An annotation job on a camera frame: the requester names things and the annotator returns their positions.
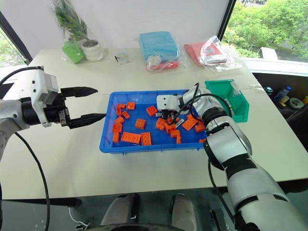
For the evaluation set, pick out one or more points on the red folded cloth under blue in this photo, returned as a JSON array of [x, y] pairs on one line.
[[170, 65]]

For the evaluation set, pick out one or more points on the small clear plastic bag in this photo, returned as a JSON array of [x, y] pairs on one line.
[[122, 57]]

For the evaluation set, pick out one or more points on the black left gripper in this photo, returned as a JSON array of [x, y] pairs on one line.
[[54, 113]]

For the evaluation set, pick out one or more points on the white battery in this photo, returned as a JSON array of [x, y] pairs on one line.
[[158, 114], [179, 122]]

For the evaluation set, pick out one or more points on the blue plastic bin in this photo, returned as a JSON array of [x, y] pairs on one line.
[[154, 146]]

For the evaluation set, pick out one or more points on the small orange toy brick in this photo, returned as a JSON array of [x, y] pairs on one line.
[[151, 110], [126, 115], [146, 138], [178, 140], [119, 108], [140, 123], [169, 128], [131, 106], [175, 134], [199, 127], [117, 127], [202, 140], [160, 123], [119, 119], [116, 137]]

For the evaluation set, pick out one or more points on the potted plant in white pot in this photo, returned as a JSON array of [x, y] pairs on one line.
[[91, 49]]

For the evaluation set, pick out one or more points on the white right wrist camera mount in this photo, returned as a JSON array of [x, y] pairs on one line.
[[166, 102]]

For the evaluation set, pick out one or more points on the long orange toy brick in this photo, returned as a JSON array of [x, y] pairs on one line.
[[189, 124], [130, 137]]

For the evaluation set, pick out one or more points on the black flat device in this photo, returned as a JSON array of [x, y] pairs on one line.
[[6, 90]]

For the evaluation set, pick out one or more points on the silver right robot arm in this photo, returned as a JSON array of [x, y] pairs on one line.
[[238, 144]]

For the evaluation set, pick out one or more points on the green plastic bin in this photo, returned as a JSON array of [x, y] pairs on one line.
[[237, 108]]

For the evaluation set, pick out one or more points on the white curved chair back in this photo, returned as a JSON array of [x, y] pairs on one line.
[[268, 52]]

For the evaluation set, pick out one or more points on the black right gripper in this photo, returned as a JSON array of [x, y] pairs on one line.
[[168, 112]]

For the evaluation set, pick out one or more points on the black window frame post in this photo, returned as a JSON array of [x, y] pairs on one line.
[[227, 19]]

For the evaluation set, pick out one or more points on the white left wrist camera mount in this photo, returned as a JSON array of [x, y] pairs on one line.
[[38, 96]]

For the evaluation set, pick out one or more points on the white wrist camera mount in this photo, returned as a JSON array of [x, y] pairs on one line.
[[166, 102], [38, 96]]

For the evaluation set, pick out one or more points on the blue plastic bottle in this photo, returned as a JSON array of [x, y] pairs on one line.
[[282, 93]]

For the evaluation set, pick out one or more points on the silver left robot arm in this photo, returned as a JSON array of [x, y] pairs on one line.
[[9, 113]]

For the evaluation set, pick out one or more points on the green item in plastic bag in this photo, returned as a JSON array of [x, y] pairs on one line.
[[73, 51]]

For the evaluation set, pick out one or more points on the light blue folded cloth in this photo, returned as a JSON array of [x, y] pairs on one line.
[[157, 44]]

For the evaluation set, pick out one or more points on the clear crumpled plastic bag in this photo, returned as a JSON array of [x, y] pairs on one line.
[[223, 60]]

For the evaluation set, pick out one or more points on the white label on green bin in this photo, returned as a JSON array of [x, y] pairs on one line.
[[236, 89]]

